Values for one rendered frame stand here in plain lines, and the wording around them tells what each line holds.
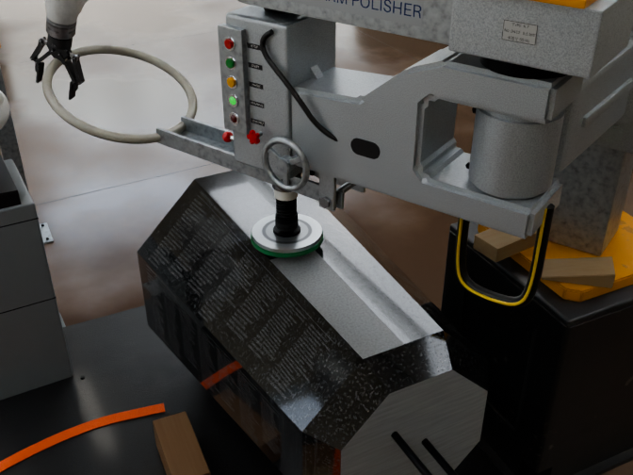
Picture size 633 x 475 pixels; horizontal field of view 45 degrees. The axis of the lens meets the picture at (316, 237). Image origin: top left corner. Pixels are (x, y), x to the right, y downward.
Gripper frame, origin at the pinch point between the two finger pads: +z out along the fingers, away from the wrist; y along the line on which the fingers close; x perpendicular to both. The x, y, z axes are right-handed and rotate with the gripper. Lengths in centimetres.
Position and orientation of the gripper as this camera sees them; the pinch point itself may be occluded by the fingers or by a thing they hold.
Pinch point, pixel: (56, 85)
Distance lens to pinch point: 273.1
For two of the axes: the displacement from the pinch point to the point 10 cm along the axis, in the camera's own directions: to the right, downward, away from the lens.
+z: -3.0, 6.8, 6.7
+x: 3.5, -5.8, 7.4
